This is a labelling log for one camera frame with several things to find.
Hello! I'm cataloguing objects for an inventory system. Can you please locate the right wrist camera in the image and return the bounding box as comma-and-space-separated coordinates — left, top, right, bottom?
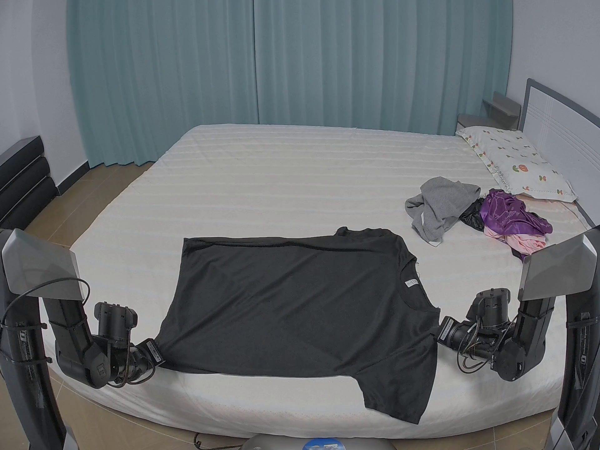
471, 288, 512, 332

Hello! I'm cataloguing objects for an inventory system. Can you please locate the bed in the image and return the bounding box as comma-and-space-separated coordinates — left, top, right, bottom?
23, 78, 600, 439

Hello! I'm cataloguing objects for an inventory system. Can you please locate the shiny black garment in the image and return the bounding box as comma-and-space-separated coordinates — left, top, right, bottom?
459, 198, 488, 232

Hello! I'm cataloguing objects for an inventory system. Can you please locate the pink garment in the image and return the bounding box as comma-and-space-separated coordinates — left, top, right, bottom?
484, 225, 548, 257

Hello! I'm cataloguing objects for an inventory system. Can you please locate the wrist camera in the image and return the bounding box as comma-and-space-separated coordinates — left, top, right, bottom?
471, 288, 512, 332
94, 302, 139, 349

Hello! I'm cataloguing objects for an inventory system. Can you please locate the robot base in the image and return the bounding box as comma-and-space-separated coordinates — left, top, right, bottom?
244, 433, 357, 450

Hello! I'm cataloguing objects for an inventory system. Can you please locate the blue-green curtain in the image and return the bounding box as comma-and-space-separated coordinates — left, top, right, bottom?
66, 0, 261, 168
253, 0, 512, 135

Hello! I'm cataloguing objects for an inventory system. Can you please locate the grey bedside table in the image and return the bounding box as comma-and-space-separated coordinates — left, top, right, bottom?
457, 91, 522, 132

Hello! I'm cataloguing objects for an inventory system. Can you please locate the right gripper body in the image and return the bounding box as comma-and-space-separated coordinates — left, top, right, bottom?
437, 316, 474, 351

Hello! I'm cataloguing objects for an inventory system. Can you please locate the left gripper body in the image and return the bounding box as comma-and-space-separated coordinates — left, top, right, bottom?
126, 339, 166, 378

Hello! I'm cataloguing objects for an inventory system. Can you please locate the black T-shirt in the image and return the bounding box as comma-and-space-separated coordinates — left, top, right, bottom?
152, 226, 441, 425

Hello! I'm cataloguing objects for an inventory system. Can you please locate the black chest of drawers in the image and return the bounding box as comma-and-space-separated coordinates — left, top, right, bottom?
0, 135, 59, 231

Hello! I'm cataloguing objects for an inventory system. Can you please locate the white printed pillow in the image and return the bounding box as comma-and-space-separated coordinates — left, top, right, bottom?
456, 126, 578, 203

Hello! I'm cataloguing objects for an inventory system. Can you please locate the purple garment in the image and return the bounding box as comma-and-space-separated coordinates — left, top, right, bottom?
479, 188, 554, 263

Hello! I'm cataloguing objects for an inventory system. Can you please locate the grey garment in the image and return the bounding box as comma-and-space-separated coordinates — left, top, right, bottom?
405, 176, 483, 245

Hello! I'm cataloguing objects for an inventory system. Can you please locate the black cable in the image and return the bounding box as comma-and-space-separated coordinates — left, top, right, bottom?
0, 277, 91, 332
192, 432, 249, 450

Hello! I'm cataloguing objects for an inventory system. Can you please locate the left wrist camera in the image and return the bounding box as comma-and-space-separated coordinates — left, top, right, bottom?
94, 302, 139, 349

